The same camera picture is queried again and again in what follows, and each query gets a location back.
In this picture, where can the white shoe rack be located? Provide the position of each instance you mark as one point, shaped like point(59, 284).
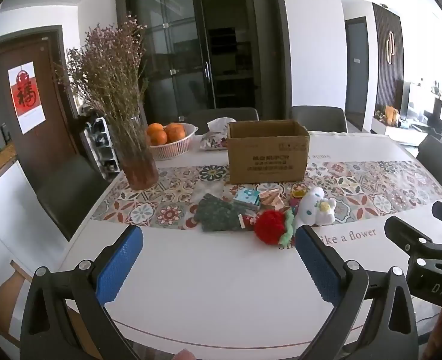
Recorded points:
point(103, 146)

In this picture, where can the red wall calendar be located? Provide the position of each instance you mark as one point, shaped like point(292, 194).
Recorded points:
point(26, 97)

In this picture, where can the tissue pack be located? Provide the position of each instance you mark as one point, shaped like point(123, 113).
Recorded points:
point(215, 140)

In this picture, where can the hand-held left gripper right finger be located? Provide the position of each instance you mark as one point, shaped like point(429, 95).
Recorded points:
point(318, 266)

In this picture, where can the brown glass vase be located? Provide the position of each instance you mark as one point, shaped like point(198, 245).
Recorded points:
point(138, 172)

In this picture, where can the orange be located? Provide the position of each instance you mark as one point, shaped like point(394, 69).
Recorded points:
point(155, 127)
point(176, 132)
point(159, 137)

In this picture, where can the white plush toy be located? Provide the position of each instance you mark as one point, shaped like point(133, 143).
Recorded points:
point(316, 206)

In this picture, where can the white fruit basket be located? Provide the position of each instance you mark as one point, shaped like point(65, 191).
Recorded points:
point(172, 152)

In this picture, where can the grey dining chair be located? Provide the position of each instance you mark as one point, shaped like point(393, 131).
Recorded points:
point(221, 115)
point(71, 191)
point(438, 161)
point(318, 118)

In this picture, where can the dark green cloth pouch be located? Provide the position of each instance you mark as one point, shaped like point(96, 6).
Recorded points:
point(217, 213)

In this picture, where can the red patterned paper tag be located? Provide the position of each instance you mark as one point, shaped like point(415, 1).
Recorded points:
point(249, 221)

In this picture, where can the white low cabinet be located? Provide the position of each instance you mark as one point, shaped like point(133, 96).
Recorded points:
point(397, 131)

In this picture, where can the dried flower bunch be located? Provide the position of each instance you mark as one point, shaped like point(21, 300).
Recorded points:
point(108, 67)

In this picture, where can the teal tissue packet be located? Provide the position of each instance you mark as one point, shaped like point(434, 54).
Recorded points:
point(246, 198)

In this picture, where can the red knitted flower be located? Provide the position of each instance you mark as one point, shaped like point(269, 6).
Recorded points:
point(269, 227)

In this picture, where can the television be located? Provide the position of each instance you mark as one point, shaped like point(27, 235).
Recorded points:
point(415, 101)

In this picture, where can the wicker basket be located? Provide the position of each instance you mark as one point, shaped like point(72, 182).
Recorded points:
point(1, 159)

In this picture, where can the dark glass sliding door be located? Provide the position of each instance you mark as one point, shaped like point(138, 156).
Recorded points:
point(206, 45)

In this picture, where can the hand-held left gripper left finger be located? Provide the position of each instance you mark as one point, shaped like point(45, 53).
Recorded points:
point(119, 266)

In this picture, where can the brown wooden door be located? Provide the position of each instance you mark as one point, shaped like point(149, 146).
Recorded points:
point(52, 120)

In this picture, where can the red snack packet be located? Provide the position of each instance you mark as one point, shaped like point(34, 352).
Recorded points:
point(271, 199)

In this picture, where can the person's left hand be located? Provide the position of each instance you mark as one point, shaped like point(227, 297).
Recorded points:
point(185, 355)

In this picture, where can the dark interior door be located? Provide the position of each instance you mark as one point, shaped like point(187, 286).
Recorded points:
point(357, 75)

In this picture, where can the brown cardboard box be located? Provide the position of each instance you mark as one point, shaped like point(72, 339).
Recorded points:
point(265, 161)

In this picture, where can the tile print tablecloth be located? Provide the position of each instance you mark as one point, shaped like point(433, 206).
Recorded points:
point(213, 270)

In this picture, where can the dark slatted wall panel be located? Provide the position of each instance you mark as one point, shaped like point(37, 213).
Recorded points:
point(387, 60)

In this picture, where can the wooden chair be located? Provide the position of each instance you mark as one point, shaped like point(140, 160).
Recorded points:
point(11, 292)

